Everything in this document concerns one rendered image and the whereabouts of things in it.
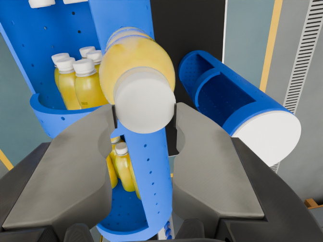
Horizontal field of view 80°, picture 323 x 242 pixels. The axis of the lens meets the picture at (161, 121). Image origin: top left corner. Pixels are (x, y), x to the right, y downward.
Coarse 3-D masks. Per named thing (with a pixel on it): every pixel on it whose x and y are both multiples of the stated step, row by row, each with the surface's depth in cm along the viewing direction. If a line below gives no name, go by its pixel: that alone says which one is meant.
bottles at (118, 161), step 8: (64, 0) 43; (72, 0) 38; (80, 0) 38; (80, 48) 50; (88, 48) 49; (56, 56) 45; (64, 56) 45; (88, 56) 44; (96, 56) 44; (96, 64) 44; (56, 72) 46; (56, 80) 47; (64, 104) 51; (112, 144) 65; (120, 144) 61; (112, 152) 66; (120, 152) 59; (112, 160) 68; (120, 160) 60; (128, 160) 60; (112, 168) 67; (120, 168) 61; (128, 168) 61; (112, 176) 67; (120, 176) 64; (128, 176) 63; (112, 184) 68; (128, 184) 65
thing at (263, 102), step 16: (192, 64) 142; (208, 64) 143; (224, 64) 113; (192, 80) 148; (208, 80) 150; (224, 80) 129; (240, 80) 87; (192, 96) 110; (208, 96) 136; (224, 96) 125; (240, 96) 111; (256, 96) 73; (208, 112) 117; (224, 112) 115; (240, 112) 69; (256, 112) 65; (224, 128) 72
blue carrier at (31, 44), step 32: (0, 0) 36; (96, 0) 26; (128, 0) 29; (0, 32) 36; (32, 32) 43; (64, 32) 49; (96, 32) 52; (32, 64) 44; (32, 96) 42; (64, 128) 35; (160, 160) 49; (128, 192) 74; (160, 192) 54; (128, 224) 63; (160, 224) 60
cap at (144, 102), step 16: (128, 80) 12; (144, 80) 11; (160, 80) 12; (128, 96) 12; (144, 96) 12; (160, 96) 12; (128, 112) 12; (144, 112) 12; (160, 112) 13; (128, 128) 13; (144, 128) 13; (160, 128) 13
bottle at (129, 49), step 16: (128, 32) 19; (144, 32) 22; (112, 48) 15; (128, 48) 14; (144, 48) 14; (160, 48) 16; (112, 64) 14; (128, 64) 13; (144, 64) 14; (160, 64) 14; (112, 80) 14; (112, 96) 14
